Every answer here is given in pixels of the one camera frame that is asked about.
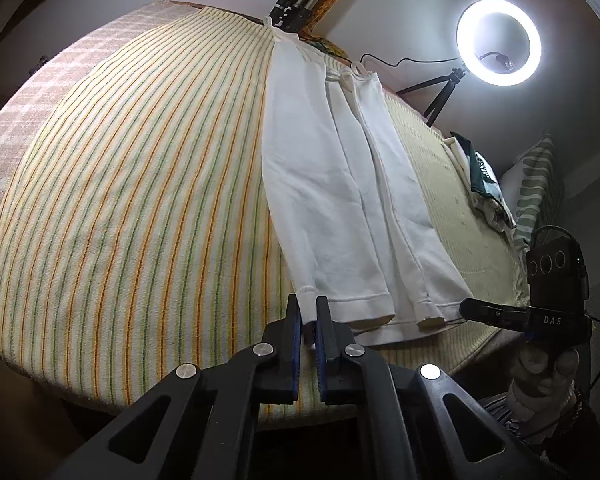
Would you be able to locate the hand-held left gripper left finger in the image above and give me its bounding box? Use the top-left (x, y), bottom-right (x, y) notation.
top-left (45, 294), bottom-right (301, 480)

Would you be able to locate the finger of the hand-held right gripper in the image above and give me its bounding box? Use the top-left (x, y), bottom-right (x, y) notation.
top-left (459, 298), bottom-right (531, 332)

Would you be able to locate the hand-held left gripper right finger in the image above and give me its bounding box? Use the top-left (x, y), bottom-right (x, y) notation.
top-left (316, 296), bottom-right (571, 480)

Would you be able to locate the white sweatshirt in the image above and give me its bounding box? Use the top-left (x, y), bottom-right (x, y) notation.
top-left (261, 16), bottom-right (473, 347)

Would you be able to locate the person's right forearm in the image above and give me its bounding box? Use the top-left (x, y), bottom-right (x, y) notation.
top-left (475, 389), bottom-right (588, 461)

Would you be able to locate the pile of folded clothes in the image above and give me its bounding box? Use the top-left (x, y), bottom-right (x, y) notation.
top-left (449, 131), bottom-right (518, 232)

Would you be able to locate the person's right hand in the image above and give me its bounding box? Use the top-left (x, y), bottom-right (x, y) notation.
top-left (509, 342), bottom-right (581, 436)

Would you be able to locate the green leaf pattern pillow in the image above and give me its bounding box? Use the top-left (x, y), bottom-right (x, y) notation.
top-left (500, 135), bottom-right (565, 252)

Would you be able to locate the pale green bed mat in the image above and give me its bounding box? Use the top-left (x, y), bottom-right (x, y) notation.
top-left (380, 89), bottom-right (529, 376)

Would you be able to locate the yellow striped blanket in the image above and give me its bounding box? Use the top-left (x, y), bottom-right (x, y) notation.
top-left (0, 7), bottom-right (481, 418)

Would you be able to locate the black and silver tripod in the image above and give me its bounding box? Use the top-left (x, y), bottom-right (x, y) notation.
top-left (268, 0), bottom-right (343, 37)

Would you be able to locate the pink checked blanket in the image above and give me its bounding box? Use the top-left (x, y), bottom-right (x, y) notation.
top-left (0, 1), bottom-right (202, 261)

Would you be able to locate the black ring light tripod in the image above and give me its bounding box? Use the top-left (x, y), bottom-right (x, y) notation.
top-left (396, 67), bottom-right (469, 129)

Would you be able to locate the black ring light cable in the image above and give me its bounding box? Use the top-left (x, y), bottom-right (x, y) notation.
top-left (358, 53), bottom-right (464, 69)

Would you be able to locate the white ring light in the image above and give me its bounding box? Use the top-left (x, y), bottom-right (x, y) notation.
top-left (456, 0), bottom-right (542, 87)

